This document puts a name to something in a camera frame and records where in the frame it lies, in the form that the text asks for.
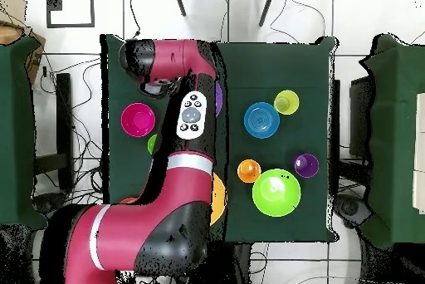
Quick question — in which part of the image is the dark green tablecloth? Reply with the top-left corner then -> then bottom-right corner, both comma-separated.
100,33 -> 340,244

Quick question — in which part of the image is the green cup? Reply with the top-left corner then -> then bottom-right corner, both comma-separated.
146,133 -> 159,156

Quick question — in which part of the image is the yellow cup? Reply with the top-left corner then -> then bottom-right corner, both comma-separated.
273,89 -> 300,116

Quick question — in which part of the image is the cardboard box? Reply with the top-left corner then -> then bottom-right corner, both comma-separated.
0,0 -> 46,86

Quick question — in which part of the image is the large yellow-orange bowl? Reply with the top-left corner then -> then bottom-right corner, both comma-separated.
210,172 -> 228,227

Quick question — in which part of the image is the tangle of black cables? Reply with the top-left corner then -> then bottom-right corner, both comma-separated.
32,54 -> 110,208

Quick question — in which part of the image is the green side table cloth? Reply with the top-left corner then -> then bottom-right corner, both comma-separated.
0,36 -> 49,230
359,33 -> 425,250

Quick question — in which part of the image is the black camera tripod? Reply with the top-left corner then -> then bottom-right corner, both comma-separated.
172,0 -> 279,28

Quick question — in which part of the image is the pink bowl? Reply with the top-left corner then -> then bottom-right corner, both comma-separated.
120,101 -> 157,139

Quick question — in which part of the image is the black floor beam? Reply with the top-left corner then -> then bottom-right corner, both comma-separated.
33,72 -> 75,192

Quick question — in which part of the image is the blue bowl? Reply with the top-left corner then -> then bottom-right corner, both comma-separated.
243,101 -> 281,140

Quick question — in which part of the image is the dark grey stand base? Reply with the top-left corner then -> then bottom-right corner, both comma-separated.
32,191 -> 69,213
333,193 -> 373,230

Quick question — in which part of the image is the orange cup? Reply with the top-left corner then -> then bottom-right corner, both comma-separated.
237,159 -> 262,184

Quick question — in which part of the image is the green bowl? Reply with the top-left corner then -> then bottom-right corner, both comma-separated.
252,168 -> 302,218

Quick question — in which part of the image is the thin black cable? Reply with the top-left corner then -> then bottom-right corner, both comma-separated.
269,0 -> 327,45

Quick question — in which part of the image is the black box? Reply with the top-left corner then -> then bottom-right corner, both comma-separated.
348,76 -> 374,159

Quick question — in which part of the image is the black cable with plug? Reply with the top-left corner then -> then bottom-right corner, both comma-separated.
122,0 -> 142,43

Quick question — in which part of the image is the purple bowl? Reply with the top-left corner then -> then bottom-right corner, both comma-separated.
214,81 -> 224,118

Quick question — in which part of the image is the black rectangular frame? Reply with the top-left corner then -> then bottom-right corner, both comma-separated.
45,0 -> 96,29

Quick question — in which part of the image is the purple cup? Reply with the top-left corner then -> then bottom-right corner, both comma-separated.
292,153 -> 320,179

